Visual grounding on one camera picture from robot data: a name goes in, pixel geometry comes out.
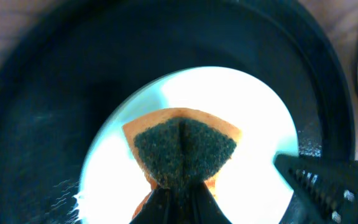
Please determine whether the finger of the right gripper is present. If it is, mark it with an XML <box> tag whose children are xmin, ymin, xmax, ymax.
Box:
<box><xmin>273</xmin><ymin>154</ymin><xmax>358</xmax><ymax>224</ymax></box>

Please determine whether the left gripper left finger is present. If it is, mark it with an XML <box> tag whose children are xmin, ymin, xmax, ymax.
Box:
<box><xmin>130</xmin><ymin>187</ymin><xmax>177</xmax><ymax>224</ymax></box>

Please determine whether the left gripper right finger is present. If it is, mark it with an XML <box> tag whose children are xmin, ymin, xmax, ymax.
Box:
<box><xmin>185</xmin><ymin>183</ymin><xmax>231</xmax><ymax>224</ymax></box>

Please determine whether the light blue plate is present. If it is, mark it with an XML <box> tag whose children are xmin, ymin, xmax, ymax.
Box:
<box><xmin>76</xmin><ymin>67</ymin><xmax>298</xmax><ymax>224</ymax></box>

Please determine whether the orange green scrub sponge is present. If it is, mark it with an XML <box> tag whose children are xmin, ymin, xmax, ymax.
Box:
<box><xmin>122</xmin><ymin>108</ymin><xmax>242</xmax><ymax>223</ymax></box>

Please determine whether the round black serving tray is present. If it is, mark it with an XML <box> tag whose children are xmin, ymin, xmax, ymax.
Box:
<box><xmin>0</xmin><ymin>1</ymin><xmax>355</xmax><ymax>223</ymax></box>

